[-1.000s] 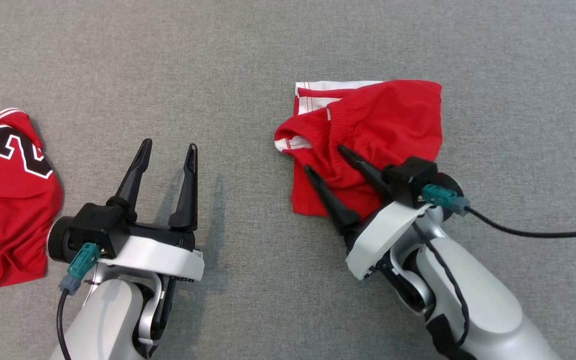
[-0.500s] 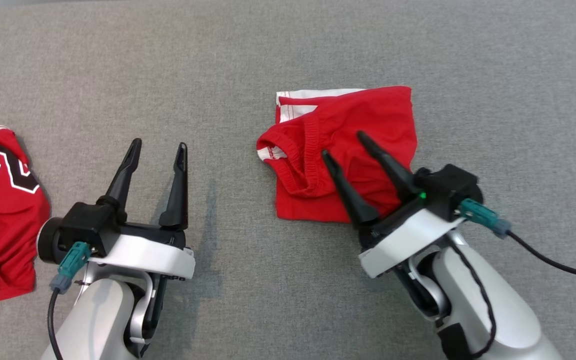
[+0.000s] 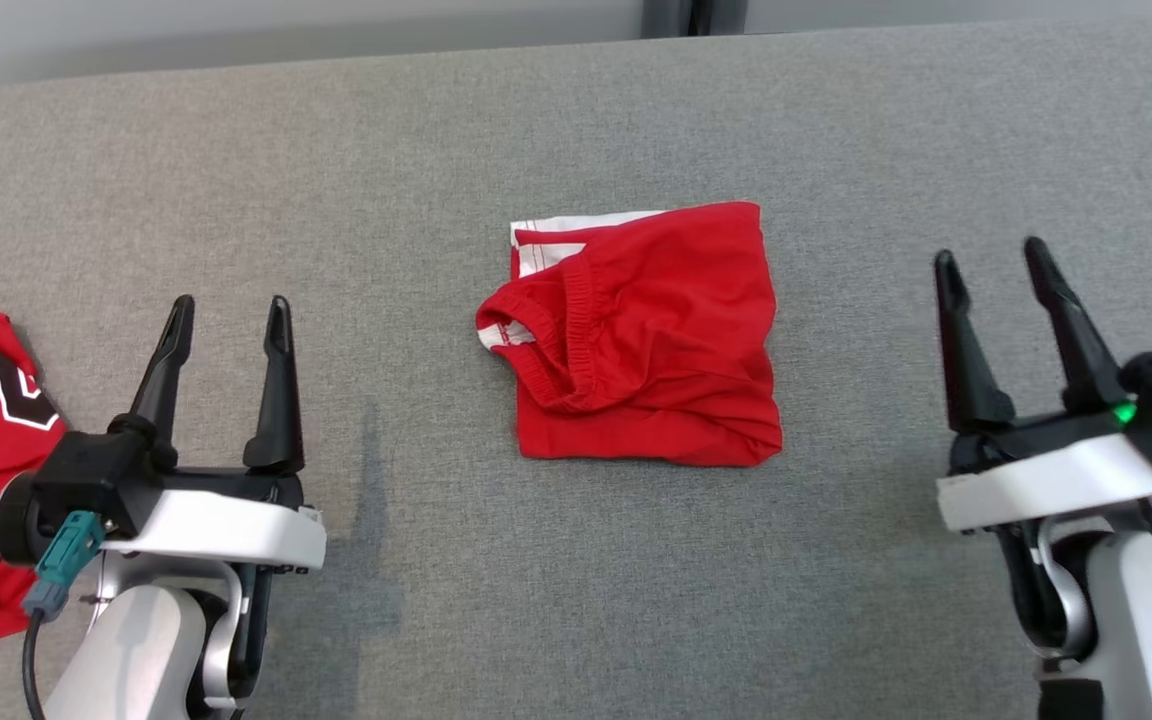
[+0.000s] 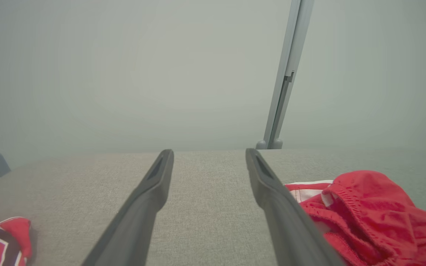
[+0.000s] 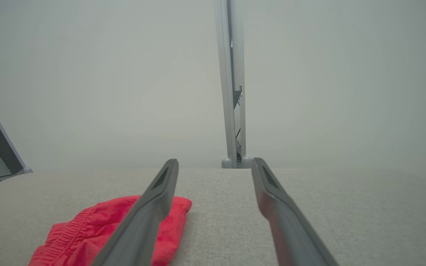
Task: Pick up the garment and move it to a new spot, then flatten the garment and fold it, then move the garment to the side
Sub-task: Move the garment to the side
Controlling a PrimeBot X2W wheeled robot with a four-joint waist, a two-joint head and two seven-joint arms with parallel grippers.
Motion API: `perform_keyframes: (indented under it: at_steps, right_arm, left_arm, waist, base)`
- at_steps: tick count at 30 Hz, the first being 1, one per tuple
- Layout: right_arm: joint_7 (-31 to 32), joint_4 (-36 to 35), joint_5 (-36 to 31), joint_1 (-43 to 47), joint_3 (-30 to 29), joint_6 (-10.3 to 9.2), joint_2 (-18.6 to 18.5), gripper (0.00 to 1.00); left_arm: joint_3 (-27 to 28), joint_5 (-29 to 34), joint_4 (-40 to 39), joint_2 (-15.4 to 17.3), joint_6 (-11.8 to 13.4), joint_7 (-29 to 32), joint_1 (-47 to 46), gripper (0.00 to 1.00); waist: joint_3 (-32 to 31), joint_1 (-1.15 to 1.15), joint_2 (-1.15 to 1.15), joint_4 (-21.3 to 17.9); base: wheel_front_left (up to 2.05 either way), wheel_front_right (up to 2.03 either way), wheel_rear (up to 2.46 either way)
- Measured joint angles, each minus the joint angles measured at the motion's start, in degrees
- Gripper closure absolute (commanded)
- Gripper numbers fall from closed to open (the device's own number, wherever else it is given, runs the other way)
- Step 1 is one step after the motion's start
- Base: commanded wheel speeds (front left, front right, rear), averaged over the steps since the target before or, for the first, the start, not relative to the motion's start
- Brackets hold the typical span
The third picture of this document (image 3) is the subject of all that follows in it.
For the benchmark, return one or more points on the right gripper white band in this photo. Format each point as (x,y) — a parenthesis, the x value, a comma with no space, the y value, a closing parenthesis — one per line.
(1056,480)

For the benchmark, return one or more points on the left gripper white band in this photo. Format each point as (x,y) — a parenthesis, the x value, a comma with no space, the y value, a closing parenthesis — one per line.
(226,525)

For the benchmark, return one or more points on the red Bulls shorts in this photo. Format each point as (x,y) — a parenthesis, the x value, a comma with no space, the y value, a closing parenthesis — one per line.
(666,350)

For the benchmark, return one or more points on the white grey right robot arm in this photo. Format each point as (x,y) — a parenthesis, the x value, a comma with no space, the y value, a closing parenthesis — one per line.
(1126,620)

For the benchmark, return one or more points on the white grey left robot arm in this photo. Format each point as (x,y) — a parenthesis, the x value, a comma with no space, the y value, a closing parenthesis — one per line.
(136,660)

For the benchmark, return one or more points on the grey fabric sofa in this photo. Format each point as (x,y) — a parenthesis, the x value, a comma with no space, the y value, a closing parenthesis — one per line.
(576,580)

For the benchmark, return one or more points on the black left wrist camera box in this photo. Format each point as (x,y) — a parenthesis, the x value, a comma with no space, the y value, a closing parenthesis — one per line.
(86,480)

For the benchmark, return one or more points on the grey wall post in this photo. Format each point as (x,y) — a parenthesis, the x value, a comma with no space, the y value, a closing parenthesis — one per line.
(691,15)

